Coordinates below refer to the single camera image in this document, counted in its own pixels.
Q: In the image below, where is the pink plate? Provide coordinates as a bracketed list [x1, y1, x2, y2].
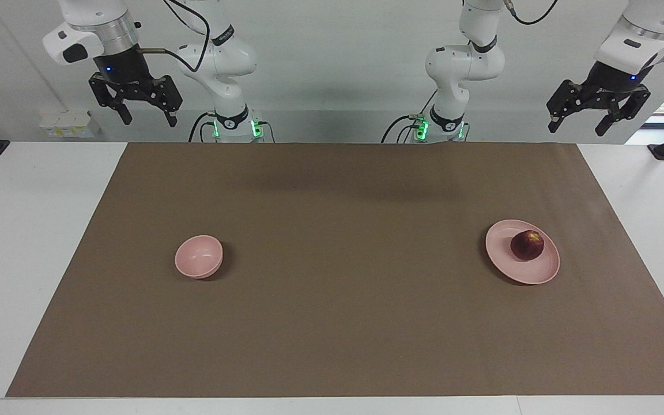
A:
[485, 219, 561, 285]

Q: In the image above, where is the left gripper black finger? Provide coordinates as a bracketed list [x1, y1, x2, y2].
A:
[546, 80, 583, 134]
[595, 85, 651, 137]

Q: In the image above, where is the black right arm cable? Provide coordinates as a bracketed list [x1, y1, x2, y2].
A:
[136, 0, 212, 73]

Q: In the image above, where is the pink bowl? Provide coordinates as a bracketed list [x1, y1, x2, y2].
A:
[175, 235, 224, 280]

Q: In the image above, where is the white wall socket box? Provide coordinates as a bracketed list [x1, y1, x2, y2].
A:
[39, 111, 103, 139]

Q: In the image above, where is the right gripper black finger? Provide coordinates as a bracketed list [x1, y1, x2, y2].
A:
[148, 75, 183, 128]
[89, 74, 134, 126]

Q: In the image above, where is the brown table mat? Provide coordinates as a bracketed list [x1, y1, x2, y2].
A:
[5, 142, 664, 398]

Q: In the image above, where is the dark red apple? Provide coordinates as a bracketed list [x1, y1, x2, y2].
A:
[510, 229, 545, 262]

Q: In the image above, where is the black base power cable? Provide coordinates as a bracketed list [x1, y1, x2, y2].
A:
[188, 112, 217, 143]
[381, 114, 425, 144]

